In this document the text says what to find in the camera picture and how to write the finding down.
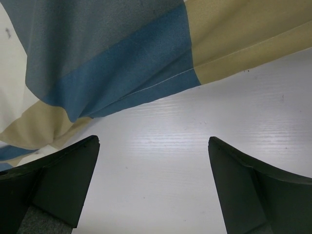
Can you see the blue tan white pillowcase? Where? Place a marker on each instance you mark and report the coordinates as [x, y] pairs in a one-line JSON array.
[[66, 62]]

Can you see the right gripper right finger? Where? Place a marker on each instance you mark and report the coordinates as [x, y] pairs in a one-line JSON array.
[[256, 197]]

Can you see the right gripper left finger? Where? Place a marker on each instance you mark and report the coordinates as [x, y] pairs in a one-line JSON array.
[[46, 196]]

